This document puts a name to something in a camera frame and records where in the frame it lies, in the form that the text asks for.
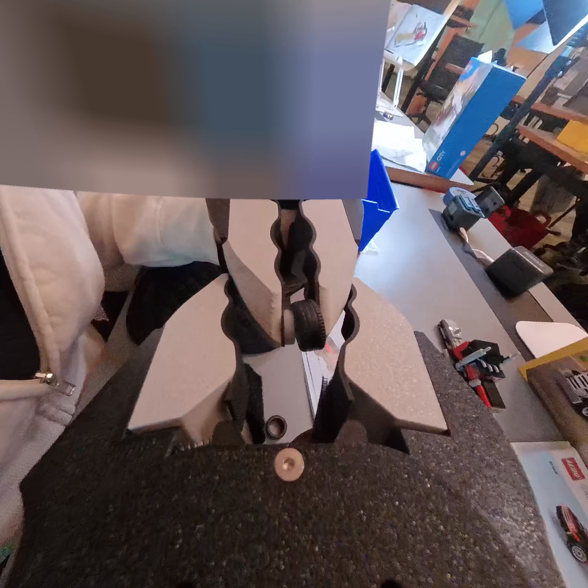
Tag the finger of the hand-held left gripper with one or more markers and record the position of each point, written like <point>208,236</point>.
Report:
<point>335,257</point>
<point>252,266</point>

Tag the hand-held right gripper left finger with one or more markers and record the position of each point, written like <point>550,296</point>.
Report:
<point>188,367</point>

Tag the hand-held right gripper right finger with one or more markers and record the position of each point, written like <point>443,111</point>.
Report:
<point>395,367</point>

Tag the blue plastic bin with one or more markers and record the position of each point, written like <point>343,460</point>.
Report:
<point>376,202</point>

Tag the black lego tyre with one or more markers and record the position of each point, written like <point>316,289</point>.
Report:
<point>269,427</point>
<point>312,326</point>

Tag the black red lego truck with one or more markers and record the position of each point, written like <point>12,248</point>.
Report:
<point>477,363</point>

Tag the person's left forearm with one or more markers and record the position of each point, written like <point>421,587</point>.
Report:
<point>151,229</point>

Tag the large lego set box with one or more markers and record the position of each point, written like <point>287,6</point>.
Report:
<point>560,399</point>

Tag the small blue lego box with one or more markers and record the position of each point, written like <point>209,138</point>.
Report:
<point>477,119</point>

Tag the small clear plastic bag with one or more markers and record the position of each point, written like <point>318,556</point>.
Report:
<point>370,248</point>

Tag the black wrist rest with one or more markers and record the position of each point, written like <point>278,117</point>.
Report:
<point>156,298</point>

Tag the open instruction booklet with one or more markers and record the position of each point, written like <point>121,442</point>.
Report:
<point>317,372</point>

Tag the clear plastic bags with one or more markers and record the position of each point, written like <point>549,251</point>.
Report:
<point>397,147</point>

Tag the battery charger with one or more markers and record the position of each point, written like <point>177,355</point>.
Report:
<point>459,211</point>

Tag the black cube device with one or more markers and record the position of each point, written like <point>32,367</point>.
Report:
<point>519,271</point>

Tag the white round pad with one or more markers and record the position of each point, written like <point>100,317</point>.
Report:
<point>551,337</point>

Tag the red fabric item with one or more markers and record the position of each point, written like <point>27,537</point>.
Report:
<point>523,227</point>

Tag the closed instruction booklets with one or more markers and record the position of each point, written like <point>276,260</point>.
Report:
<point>551,505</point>

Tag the clear acrylic stand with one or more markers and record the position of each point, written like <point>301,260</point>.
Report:
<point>413,41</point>

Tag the black metal pole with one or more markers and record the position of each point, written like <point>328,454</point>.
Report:
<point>519,110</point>

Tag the wooden background table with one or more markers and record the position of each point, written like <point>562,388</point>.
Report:
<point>551,108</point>
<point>551,144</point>

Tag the yellow flat object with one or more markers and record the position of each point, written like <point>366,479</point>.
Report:
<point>574,135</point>

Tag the led light panel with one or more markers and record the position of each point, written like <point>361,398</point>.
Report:
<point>551,18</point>

